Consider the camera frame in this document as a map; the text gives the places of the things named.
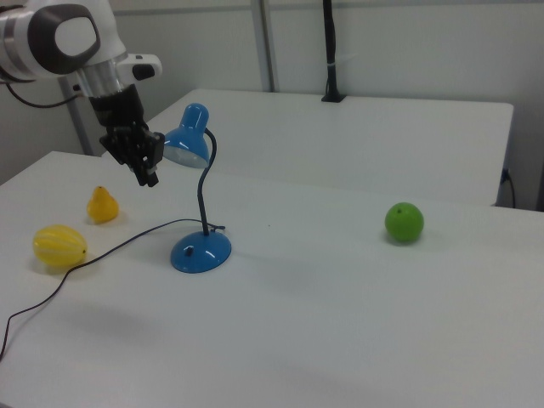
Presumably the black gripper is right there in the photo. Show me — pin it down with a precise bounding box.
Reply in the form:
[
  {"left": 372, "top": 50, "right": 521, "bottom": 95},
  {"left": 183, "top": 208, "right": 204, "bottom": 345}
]
[{"left": 88, "top": 82, "right": 166, "bottom": 188}]

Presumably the blue desk lamp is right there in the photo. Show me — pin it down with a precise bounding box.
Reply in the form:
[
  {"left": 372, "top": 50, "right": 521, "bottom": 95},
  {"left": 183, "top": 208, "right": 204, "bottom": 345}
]
[{"left": 163, "top": 103, "right": 233, "bottom": 275}]

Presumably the yellow toy pear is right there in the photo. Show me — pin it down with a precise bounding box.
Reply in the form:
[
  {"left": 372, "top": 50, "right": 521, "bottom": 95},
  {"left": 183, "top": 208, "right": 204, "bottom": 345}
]
[{"left": 86, "top": 185, "right": 120, "bottom": 224}]

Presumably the yellow striped toy melon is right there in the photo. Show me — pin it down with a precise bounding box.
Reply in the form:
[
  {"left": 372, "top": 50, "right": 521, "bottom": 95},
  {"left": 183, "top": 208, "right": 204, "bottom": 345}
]
[{"left": 32, "top": 224, "right": 88, "bottom": 267}]

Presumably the green toy apple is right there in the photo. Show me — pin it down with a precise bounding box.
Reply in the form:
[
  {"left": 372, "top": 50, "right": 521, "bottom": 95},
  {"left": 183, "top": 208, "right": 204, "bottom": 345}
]
[{"left": 384, "top": 201, "right": 425, "bottom": 244}]

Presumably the dark lamp power cable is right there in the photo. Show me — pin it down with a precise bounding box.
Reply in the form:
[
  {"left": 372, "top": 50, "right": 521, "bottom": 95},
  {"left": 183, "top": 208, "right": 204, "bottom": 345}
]
[{"left": 0, "top": 218, "right": 226, "bottom": 362}]

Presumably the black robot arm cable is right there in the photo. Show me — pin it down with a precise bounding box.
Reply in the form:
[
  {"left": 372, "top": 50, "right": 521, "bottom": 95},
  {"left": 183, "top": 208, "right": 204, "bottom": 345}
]
[{"left": 0, "top": 80, "right": 82, "bottom": 108}]

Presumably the grey partition post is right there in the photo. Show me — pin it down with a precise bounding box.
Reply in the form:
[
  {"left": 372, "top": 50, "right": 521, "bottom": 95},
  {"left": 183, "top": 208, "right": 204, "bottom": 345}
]
[{"left": 249, "top": 0, "right": 281, "bottom": 93}]

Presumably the black clamped camera pole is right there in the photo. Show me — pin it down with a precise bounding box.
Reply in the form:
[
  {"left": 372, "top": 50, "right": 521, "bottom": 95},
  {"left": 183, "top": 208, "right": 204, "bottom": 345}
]
[{"left": 320, "top": 0, "right": 346, "bottom": 104}]

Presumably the black wall socket cable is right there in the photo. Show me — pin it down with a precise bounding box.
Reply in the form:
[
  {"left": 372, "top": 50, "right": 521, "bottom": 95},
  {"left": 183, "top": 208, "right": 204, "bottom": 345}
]
[{"left": 501, "top": 168, "right": 518, "bottom": 209}]

